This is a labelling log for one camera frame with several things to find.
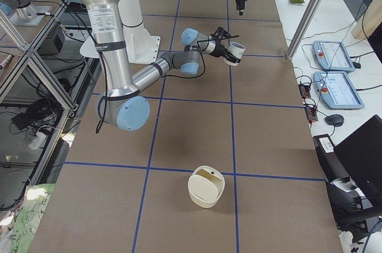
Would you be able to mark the upper teach pendant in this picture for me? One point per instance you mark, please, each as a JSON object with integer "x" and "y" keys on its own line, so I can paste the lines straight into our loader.
{"x": 332, "y": 56}

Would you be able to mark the aluminium frame post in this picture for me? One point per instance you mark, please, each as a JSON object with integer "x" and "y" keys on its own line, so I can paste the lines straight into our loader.
{"x": 302, "y": 28}

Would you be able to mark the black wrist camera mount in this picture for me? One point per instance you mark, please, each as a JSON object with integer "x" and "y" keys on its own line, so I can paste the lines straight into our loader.
{"x": 221, "y": 34}

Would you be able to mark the teach pendant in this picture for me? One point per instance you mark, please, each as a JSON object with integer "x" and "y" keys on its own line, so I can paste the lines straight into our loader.
{"x": 332, "y": 56}
{"x": 336, "y": 90}

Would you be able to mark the lower orange circuit board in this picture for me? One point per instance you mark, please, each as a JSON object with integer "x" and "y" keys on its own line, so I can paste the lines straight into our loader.
{"x": 311, "y": 113}

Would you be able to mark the black laptop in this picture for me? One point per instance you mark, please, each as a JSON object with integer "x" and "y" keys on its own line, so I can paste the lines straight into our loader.
{"x": 360, "y": 155}

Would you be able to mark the lower teach pendant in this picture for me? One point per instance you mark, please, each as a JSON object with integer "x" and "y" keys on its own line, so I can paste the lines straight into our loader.
{"x": 336, "y": 90}

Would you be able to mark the black power adapter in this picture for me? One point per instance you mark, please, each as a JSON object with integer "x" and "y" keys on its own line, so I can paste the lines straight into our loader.
{"x": 21, "y": 121}

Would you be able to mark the black box white label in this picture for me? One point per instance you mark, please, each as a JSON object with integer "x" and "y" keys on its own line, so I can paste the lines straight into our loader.
{"x": 328, "y": 160}

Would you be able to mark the upper orange circuit board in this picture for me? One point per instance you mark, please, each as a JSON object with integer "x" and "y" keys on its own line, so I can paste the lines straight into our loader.
{"x": 304, "y": 90}

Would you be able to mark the black computer mouse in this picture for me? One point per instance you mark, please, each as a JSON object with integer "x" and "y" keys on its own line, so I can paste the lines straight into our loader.
{"x": 335, "y": 120}

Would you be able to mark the white mug grey inside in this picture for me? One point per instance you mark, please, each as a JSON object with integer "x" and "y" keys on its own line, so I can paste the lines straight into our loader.
{"x": 236, "y": 49}

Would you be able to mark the green patterned cloth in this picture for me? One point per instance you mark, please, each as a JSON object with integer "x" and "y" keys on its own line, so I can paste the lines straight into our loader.
{"x": 19, "y": 226}

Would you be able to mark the orange circuit board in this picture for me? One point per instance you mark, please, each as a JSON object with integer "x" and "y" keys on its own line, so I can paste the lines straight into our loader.
{"x": 311, "y": 113}
{"x": 304, "y": 90}

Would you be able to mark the white pedestal column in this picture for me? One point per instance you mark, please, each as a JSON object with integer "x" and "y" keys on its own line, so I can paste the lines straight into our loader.
{"x": 142, "y": 47}

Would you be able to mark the cream oval bin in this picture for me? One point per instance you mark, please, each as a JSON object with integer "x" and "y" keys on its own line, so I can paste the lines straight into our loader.
{"x": 205, "y": 186}

